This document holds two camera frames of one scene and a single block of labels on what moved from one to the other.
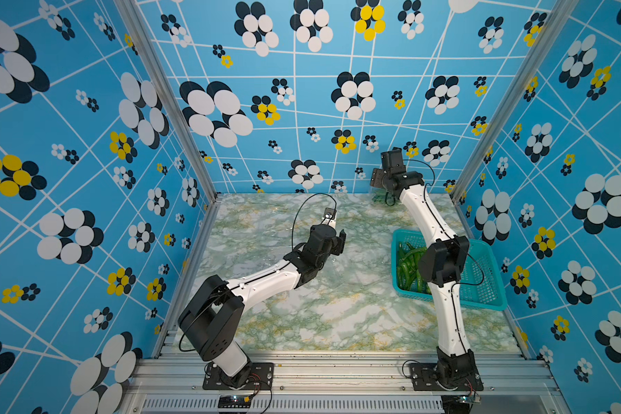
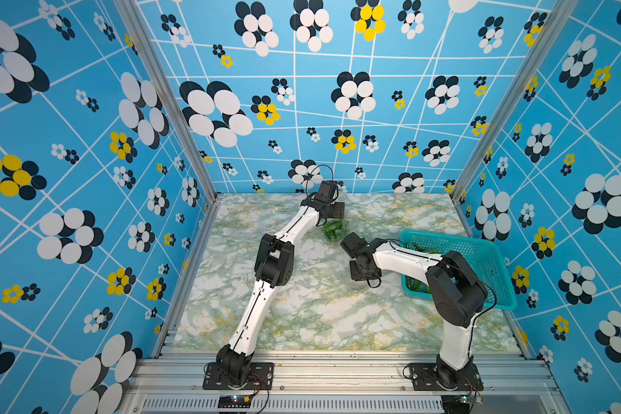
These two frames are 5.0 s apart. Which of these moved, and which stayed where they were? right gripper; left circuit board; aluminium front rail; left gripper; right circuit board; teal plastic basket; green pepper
Moved: left gripper; right gripper; green pepper
Stayed: teal plastic basket; aluminium front rail; right circuit board; left circuit board
